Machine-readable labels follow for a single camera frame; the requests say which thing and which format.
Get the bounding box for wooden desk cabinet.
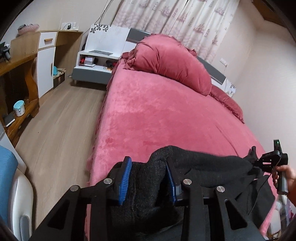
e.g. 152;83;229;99
1;30;82;146

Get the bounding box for pink bed blanket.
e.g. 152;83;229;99
87;65;264;184

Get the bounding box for patterned pink curtain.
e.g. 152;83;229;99
112;0;239;63

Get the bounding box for white grey nightstand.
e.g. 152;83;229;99
72;50;121;85

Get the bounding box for large pink pillow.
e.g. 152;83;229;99
125;34;212;96

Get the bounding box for grey white headboard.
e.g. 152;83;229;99
85;24;236;96

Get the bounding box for person right hand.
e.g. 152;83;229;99
272;165;296;206

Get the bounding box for white wall socket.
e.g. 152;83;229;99
60;22;79;31

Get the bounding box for blue white chair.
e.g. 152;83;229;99
1;128;34;240

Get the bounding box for black knit garment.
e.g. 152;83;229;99
108;146;275;239

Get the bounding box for teal lidded canister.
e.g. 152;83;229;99
14;100;25;117

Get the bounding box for flat pink pillow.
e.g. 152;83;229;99
210;85;245;123

